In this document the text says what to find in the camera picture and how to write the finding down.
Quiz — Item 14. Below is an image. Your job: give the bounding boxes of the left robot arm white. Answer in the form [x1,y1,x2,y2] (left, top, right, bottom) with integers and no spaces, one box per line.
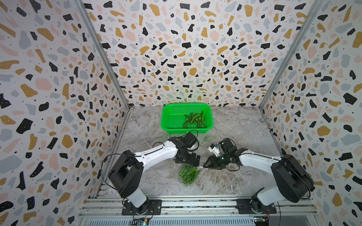
[107,133,200,212]

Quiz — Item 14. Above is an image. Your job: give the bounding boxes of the aluminium corner post right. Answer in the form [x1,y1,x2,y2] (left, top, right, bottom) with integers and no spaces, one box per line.
[259,0,323,111]

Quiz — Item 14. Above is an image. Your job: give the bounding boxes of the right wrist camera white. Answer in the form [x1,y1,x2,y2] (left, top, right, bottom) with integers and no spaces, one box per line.
[208,144,221,157]

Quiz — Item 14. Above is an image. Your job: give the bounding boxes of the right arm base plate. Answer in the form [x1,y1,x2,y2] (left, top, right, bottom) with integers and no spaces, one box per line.
[236,198,277,215]

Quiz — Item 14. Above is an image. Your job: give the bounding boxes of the green peppers bunch front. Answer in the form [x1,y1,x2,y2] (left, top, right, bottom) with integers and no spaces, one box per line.
[183,113,206,129]

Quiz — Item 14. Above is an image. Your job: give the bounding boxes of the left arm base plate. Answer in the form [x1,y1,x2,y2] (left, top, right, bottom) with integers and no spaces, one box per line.
[122,199,162,216]

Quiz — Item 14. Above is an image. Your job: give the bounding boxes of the aluminium corner post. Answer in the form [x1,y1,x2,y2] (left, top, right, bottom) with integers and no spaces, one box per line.
[259,0,323,111]
[73,0,130,112]

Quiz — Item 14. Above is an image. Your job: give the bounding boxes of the clear clamshell container back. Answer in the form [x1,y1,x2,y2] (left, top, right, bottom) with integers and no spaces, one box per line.
[177,164,203,188]

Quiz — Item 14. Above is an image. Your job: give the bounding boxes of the green plastic basket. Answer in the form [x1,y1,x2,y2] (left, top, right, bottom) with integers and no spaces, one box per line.
[160,103,214,134]

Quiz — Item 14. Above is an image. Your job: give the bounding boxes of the green peppers bunch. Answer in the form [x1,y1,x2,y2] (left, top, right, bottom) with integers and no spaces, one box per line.
[178,165,200,185]
[183,113,206,129]
[184,111,206,125]

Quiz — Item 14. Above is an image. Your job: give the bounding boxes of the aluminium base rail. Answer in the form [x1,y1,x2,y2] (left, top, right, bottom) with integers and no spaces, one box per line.
[79,195,317,218]

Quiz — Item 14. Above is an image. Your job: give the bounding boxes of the aluminium corner post left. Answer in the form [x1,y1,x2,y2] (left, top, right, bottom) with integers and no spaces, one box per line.
[73,0,130,112]

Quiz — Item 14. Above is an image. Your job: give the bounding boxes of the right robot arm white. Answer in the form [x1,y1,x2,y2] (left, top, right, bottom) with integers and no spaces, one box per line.
[203,138,314,212]

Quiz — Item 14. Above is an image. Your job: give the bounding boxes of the green peppers bunch back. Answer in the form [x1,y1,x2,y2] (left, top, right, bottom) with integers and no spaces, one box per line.
[178,165,200,185]

